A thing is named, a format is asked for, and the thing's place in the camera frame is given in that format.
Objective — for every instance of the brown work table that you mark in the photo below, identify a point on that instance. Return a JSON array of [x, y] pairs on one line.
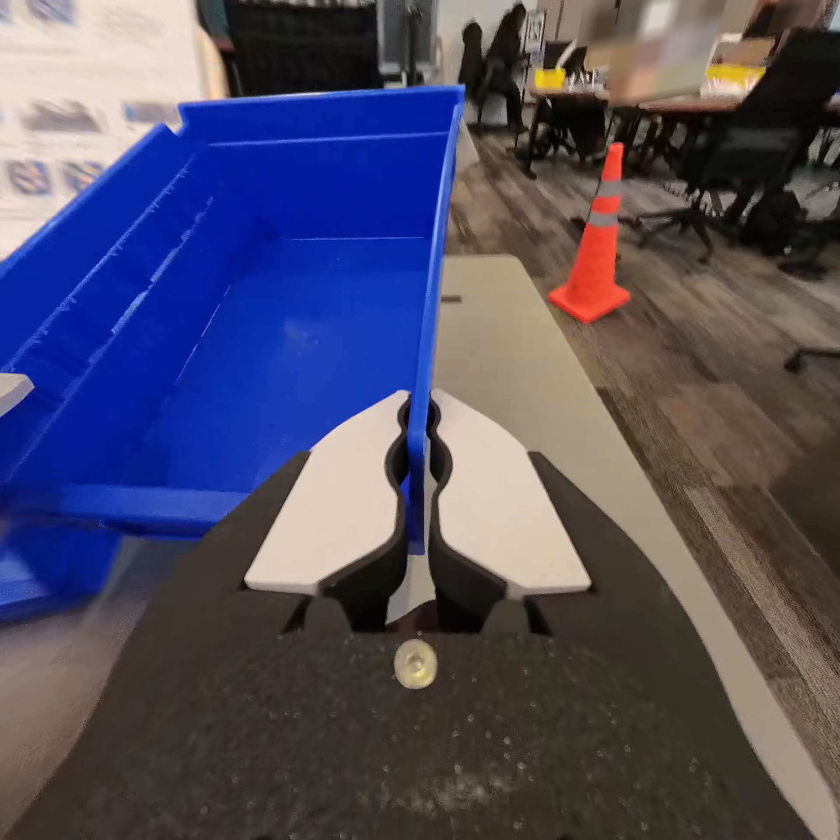
[[571, 98]]

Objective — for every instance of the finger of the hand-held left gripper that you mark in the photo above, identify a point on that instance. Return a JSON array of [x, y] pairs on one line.
[[13, 390]]

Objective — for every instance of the white instruction sheet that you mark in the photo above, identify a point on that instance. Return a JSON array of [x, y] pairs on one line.
[[79, 65]]

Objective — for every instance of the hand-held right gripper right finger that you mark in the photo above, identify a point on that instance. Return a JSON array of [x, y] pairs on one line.
[[505, 512]]

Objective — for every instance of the yellow box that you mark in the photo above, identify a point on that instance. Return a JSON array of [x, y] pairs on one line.
[[550, 77], [732, 73]]

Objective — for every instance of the grey desk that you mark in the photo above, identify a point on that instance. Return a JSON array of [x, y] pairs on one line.
[[499, 341]]

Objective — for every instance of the blue plastic bin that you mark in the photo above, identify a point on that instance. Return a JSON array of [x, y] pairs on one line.
[[295, 328]]

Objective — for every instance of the orange traffic cone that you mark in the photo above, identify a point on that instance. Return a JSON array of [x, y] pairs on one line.
[[590, 262]]

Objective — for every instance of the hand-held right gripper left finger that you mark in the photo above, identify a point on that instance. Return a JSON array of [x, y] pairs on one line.
[[328, 512]]

